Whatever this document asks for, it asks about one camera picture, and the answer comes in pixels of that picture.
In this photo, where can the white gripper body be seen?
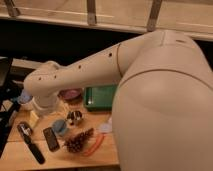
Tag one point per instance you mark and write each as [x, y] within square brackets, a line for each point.
[45, 105]

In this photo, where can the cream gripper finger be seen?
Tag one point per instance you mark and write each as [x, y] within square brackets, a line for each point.
[33, 119]

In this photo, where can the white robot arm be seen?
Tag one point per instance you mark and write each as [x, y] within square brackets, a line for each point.
[162, 112]

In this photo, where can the green plastic tray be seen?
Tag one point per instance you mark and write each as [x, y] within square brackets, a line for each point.
[99, 98]

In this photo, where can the purple bowl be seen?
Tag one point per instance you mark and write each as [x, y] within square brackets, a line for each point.
[70, 94]

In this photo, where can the black rectangular block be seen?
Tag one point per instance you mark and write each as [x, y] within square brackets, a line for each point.
[51, 139]

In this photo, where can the metal cup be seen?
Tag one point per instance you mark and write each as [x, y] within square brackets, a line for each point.
[74, 117]

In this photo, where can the black equipment at left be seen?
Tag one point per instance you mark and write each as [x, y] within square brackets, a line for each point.
[8, 91]

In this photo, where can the brown pine cone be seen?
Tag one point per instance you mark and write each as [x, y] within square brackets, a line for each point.
[76, 143]

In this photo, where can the orange carrot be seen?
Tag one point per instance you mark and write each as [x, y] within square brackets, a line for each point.
[95, 146]

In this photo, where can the light blue crumpled cloth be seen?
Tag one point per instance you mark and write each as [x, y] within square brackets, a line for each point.
[106, 127]

